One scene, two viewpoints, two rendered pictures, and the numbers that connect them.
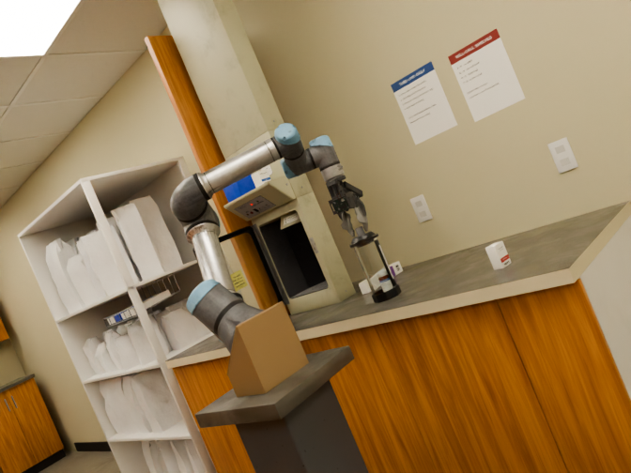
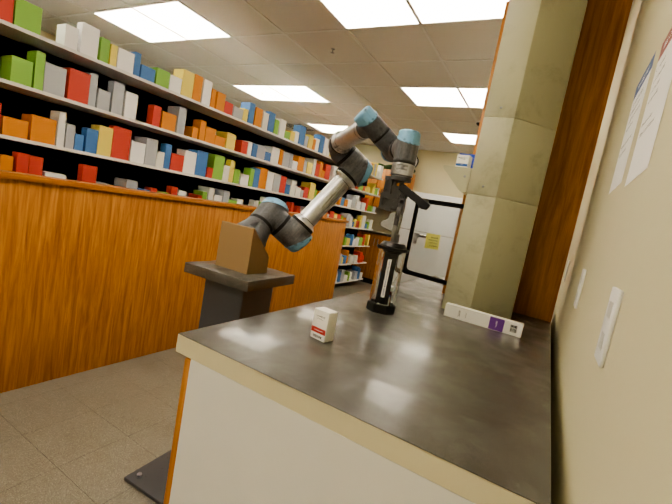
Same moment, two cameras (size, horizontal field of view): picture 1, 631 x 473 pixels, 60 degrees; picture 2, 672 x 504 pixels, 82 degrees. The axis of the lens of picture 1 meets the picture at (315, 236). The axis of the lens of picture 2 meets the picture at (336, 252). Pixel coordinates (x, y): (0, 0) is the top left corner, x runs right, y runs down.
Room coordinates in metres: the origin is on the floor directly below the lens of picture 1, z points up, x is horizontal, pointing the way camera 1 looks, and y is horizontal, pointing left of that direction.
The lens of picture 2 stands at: (1.41, -1.37, 1.25)
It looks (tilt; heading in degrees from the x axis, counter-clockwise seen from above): 6 degrees down; 75
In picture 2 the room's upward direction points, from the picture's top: 11 degrees clockwise
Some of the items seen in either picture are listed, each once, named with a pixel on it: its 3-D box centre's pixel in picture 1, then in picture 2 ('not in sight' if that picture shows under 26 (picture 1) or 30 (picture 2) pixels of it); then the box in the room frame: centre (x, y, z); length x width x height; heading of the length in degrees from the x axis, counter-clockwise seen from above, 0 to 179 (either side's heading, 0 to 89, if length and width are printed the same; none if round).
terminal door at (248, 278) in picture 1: (240, 278); (435, 241); (2.38, 0.37, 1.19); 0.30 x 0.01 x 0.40; 126
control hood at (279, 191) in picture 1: (258, 202); (462, 184); (2.33, 0.17, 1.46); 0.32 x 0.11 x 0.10; 47
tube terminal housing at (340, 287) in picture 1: (299, 220); (499, 222); (2.47, 0.04, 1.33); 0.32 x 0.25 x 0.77; 47
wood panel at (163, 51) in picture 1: (246, 171); (528, 158); (2.64, 0.18, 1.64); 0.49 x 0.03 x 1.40; 137
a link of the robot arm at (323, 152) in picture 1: (323, 153); (406, 147); (1.92, -0.14, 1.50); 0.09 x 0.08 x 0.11; 90
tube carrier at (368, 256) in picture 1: (375, 267); (387, 277); (1.93, -0.15, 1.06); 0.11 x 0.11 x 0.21
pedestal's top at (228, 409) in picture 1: (275, 386); (242, 273); (1.47, 0.26, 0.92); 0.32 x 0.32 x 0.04; 50
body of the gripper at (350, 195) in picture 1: (341, 195); (395, 195); (1.91, -0.14, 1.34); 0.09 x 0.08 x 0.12; 151
